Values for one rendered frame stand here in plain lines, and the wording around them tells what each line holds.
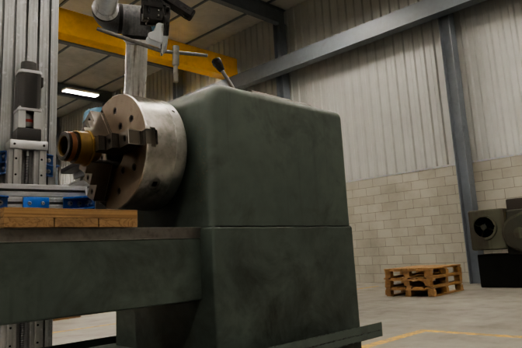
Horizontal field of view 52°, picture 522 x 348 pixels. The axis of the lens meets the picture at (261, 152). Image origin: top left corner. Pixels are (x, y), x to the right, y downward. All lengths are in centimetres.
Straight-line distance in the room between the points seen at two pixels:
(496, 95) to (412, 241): 357
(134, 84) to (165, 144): 83
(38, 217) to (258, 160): 62
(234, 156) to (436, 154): 1096
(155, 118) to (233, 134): 22
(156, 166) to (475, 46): 1123
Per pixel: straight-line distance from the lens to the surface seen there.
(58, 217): 121
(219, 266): 139
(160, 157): 139
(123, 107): 149
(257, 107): 156
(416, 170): 1242
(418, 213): 1238
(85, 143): 142
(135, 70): 220
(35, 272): 120
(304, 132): 169
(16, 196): 204
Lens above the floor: 79
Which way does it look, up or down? 11 degrees up
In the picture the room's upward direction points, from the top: 3 degrees counter-clockwise
